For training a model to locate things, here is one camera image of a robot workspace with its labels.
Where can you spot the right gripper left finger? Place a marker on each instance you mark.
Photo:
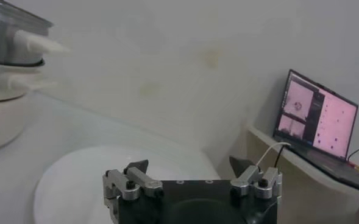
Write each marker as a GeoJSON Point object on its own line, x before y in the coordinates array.
{"type": "Point", "coordinates": [139, 179]}

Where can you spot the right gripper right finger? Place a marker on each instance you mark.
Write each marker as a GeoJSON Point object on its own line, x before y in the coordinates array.
{"type": "Point", "coordinates": [247, 178]}

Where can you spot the white side table with sticker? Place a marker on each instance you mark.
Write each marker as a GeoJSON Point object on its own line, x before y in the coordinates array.
{"type": "Point", "coordinates": [304, 196]}

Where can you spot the white round plate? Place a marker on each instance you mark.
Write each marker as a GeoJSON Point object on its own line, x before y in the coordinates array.
{"type": "Point", "coordinates": [75, 182]}

